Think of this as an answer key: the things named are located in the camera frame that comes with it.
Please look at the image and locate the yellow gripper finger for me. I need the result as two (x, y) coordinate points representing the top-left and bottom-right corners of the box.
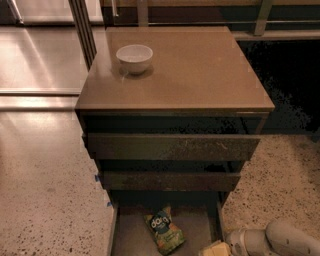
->
(198, 240), (231, 256)

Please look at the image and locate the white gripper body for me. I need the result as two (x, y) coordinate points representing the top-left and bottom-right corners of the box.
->
(225, 228), (271, 256)

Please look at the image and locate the green rice chip bag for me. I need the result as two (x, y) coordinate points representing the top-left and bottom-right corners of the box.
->
(144, 206), (185, 256)

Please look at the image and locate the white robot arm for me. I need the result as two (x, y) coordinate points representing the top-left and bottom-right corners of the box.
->
(198, 220), (320, 256)

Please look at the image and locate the open bottom drawer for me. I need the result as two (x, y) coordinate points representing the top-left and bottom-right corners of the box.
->
(108, 204), (225, 256)

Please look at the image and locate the middle drawer front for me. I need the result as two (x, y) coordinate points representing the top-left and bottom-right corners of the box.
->
(99, 171), (241, 192)

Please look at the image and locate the brown drawer cabinet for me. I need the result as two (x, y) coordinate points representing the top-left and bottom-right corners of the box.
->
(75, 27), (274, 256)

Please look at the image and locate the top drawer front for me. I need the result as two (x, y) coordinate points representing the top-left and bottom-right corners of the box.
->
(86, 133), (260, 161)

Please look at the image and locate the blue tape piece upper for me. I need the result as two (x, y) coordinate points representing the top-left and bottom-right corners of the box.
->
(94, 175), (100, 182)

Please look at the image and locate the white ceramic bowl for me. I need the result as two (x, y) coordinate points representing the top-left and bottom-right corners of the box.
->
(116, 44), (153, 74)

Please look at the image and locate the metal railing frame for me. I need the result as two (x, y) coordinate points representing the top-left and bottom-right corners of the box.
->
(66, 0), (320, 66)

